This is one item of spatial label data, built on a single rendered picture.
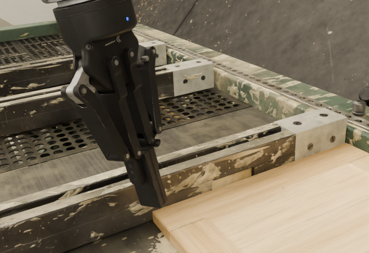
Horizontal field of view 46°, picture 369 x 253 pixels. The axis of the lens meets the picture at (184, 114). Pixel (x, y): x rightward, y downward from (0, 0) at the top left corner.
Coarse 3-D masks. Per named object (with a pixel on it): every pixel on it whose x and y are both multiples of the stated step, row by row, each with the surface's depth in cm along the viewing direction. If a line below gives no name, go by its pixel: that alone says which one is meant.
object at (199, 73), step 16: (176, 64) 118; (192, 64) 117; (208, 64) 117; (160, 80) 111; (176, 80) 114; (192, 80) 116; (208, 80) 119; (16, 96) 100; (32, 96) 101; (48, 96) 99; (160, 96) 113; (0, 112) 94; (16, 112) 96; (32, 112) 98; (48, 112) 100; (64, 112) 101; (0, 128) 95; (16, 128) 97; (32, 128) 99
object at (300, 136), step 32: (256, 128) 78; (288, 128) 77; (320, 128) 78; (160, 160) 68; (192, 160) 68; (224, 160) 69; (256, 160) 73; (288, 160) 76; (64, 192) 61; (96, 192) 61; (128, 192) 62; (192, 192) 68; (0, 224) 55; (32, 224) 56; (64, 224) 58; (96, 224) 61; (128, 224) 64
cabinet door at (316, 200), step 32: (320, 160) 77; (352, 160) 76; (224, 192) 69; (256, 192) 68; (288, 192) 69; (320, 192) 68; (352, 192) 68; (160, 224) 63; (192, 224) 62; (224, 224) 62; (256, 224) 61; (288, 224) 61; (320, 224) 61; (352, 224) 60
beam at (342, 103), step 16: (160, 32) 167; (192, 48) 142; (208, 48) 142; (240, 64) 123; (224, 80) 116; (240, 80) 110; (272, 80) 109; (288, 80) 108; (208, 96) 125; (240, 96) 111; (256, 96) 105; (272, 96) 99; (320, 96) 97; (336, 96) 97; (272, 112) 101; (288, 112) 96; (304, 112) 91; (368, 112) 88; (352, 128) 81; (352, 144) 82; (368, 144) 78
